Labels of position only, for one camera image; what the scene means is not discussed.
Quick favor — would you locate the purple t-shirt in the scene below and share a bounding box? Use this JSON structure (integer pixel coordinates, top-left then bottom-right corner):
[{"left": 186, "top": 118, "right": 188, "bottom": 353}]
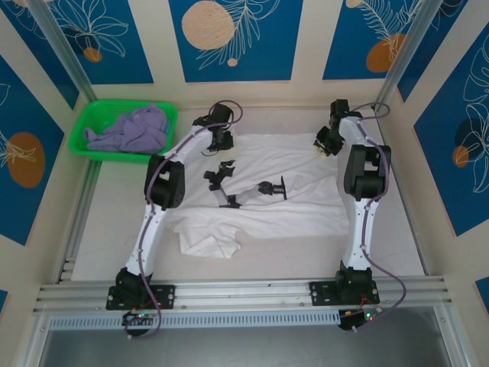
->
[{"left": 83, "top": 102, "right": 172, "bottom": 154}]

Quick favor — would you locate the black base plate left arm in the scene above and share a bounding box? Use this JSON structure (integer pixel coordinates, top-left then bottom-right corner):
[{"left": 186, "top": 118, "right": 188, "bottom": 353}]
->
[{"left": 105, "top": 284, "right": 176, "bottom": 310}]

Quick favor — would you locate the aluminium side rail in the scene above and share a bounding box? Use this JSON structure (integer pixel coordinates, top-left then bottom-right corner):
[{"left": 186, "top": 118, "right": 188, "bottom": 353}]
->
[
  {"left": 374, "top": 109, "right": 431, "bottom": 277},
  {"left": 57, "top": 160, "right": 104, "bottom": 284}
]

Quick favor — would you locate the black base plate right arm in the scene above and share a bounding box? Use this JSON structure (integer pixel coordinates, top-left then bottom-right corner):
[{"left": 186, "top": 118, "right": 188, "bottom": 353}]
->
[{"left": 309, "top": 281, "right": 381, "bottom": 307}]

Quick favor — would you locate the aluminium profile rail beam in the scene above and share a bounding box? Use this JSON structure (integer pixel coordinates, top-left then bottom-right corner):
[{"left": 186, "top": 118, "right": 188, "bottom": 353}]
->
[{"left": 32, "top": 278, "right": 454, "bottom": 313}]

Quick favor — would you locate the green plastic basket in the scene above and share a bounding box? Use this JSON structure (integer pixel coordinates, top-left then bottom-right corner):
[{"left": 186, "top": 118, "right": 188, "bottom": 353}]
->
[{"left": 67, "top": 99, "right": 180, "bottom": 166}]

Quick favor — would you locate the grey slotted cable duct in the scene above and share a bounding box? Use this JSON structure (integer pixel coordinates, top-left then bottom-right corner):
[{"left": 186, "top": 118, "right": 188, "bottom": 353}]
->
[{"left": 49, "top": 310, "right": 342, "bottom": 330}]

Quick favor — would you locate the aluminium frame post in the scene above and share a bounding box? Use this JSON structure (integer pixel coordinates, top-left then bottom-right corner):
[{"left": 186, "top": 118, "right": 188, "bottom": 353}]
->
[
  {"left": 27, "top": 0, "right": 107, "bottom": 120},
  {"left": 374, "top": 0, "right": 439, "bottom": 112}
]

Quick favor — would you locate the blue floral wall panel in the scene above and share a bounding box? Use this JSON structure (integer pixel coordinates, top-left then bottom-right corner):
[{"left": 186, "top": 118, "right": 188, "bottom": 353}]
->
[
  {"left": 0, "top": 53, "right": 66, "bottom": 246},
  {"left": 413, "top": 36, "right": 489, "bottom": 238},
  {"left": 322, "top": 0, "right": 426, "bottom": 81},
  {"left": 169, "top": 0, "right": 306, "bottom": 83},
  {"left": 37, "top": 0, "right": 154, "bottom": 86}
]

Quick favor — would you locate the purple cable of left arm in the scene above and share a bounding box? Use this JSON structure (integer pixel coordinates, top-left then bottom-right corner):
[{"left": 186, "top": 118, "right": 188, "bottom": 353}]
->
[{"left": 125, "top": 99, "right": 245, "bottom": 341}]

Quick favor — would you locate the white t-shirt with robot print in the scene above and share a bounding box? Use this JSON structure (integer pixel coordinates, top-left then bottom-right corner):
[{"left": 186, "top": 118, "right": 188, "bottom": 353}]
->
[{"left": 167, "top": 132, "right": 355, "bottom": 261}]

